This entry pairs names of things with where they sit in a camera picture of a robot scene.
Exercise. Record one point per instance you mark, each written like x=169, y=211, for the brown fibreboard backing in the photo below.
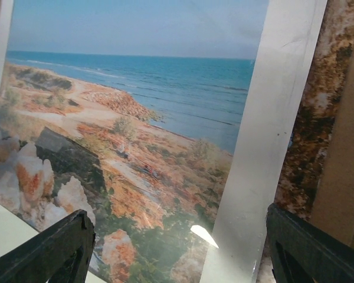
x=333, y=209

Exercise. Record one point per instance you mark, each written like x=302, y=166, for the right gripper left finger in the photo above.
x=61, y=253

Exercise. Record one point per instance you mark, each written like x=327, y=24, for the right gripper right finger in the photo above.
x=301, y=252

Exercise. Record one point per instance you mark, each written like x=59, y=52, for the white mat board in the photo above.
x=268, y=147

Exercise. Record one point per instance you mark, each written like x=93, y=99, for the beach landscape photo print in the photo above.
x=121, y=132

